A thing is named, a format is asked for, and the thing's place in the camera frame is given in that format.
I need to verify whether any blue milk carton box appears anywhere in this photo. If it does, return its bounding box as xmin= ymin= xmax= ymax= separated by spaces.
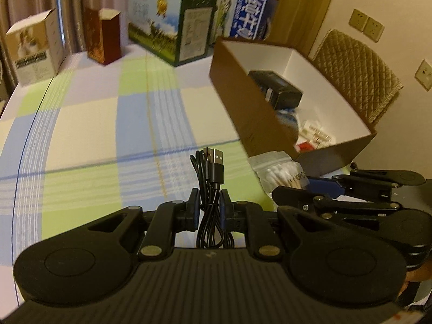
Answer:
xmin=192 ymin=0 xmax=279 ymax=42

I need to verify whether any checked tablecloth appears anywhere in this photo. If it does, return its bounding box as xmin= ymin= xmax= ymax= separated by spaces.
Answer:
xmin=0 ymin=44 xmax=341 ymax=308

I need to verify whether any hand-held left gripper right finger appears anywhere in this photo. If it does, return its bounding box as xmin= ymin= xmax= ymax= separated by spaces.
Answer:
xmin=220 ymin=189 xmax=325 ymax=260

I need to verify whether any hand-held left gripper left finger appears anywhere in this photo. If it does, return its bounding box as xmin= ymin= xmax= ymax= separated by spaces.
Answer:
xmin=88 ymin=189 xmax=200 ymax=262

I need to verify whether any white product box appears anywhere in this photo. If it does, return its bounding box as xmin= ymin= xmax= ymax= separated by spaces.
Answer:
xmin=6 ymin=8 xmax=67 ymax=86

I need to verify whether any clear cotton swab bag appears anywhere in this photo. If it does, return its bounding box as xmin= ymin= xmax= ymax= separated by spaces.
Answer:
xmin=250 ymin=153 xmax=310 ymax=197

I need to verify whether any white plastic tray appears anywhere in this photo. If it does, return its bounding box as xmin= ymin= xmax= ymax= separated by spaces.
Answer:
xmin=300 ymin=120 xmax=335 ymax=146

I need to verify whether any quilted chair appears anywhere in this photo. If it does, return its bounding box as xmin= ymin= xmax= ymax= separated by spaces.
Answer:
xmin=312 ymin=29 xmax=404 ymax=126

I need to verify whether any brown cardboard box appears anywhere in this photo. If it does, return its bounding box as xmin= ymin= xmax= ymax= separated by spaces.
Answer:
xmin=209 ymin=36 xmax=378 ymax=177

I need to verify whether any red snack packet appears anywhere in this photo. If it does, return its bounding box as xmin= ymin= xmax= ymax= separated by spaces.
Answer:
xmin=294 ymin=141 xmax=320 ymax=153

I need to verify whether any dark red box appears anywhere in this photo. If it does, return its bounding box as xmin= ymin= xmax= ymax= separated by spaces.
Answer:
xmin=83 ymin=7 xmax=121 ymax=66

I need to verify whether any black shaver box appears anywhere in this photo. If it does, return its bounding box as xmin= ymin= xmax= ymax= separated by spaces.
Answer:
xmin=248 ymin=70 xmax=303 ymax=110

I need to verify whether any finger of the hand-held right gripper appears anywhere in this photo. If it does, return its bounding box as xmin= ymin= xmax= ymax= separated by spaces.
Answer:
xmin=272 ymin=185 xmax=400 ymax=222
xmin=309 ymin=170 xmax=399 ymax=198

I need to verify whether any wall socket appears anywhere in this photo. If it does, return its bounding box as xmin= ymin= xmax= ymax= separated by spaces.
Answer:
xmin=414 ymin=59 xmax=432 ymax=92
xmin=348 ymin=8 xmax=368 ymax=33
xmin=364 ymin=17 xmax=385 ymax=43

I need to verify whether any green milk carton box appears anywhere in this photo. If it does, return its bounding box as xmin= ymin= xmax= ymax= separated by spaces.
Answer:
xmin=127 ymin=0 xmax=217 ymax=67

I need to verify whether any black USB cable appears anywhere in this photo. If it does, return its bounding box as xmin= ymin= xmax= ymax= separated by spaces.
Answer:
xmin=190 ymin=147 xmax=237 ymax=250

